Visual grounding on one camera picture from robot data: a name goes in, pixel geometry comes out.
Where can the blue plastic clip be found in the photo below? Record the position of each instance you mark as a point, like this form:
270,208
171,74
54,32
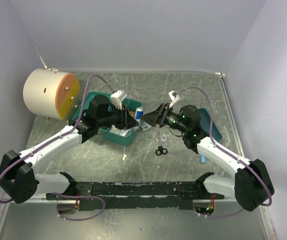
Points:
203,159

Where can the dark teal divider tray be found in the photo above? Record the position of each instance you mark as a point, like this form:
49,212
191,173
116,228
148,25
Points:
205,120

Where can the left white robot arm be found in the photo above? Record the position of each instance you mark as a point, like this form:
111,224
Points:
20,174

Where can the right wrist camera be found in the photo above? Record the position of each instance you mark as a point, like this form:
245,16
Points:
174,97

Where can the brown medicine bottle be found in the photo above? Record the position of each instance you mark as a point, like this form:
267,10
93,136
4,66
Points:
132,113

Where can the blue white card packet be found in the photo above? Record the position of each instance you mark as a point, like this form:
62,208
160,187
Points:
145,126

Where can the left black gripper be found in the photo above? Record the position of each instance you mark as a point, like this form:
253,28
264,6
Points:
126,120

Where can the white cylinder drum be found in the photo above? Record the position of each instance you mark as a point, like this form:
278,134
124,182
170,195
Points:
51,94

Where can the blue white ointment tube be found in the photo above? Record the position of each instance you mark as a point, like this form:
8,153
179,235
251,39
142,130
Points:
138,113

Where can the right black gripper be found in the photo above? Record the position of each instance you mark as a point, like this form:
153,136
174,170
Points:
158,116

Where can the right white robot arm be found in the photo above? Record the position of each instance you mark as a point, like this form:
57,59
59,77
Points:
252,185

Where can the aluminium frame rail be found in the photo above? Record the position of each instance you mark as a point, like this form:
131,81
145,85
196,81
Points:
264,211

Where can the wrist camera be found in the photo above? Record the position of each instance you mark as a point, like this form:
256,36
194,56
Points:
117,98
174,97

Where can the black handled scissors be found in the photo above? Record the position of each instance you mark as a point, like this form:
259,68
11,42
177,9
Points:
161,150

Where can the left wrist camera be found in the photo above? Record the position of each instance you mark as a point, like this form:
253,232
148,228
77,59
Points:
117,98

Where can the teal medicine kit box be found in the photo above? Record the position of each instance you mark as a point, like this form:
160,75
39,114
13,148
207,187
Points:
118,135

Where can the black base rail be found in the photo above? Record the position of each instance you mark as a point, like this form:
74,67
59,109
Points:
133,195

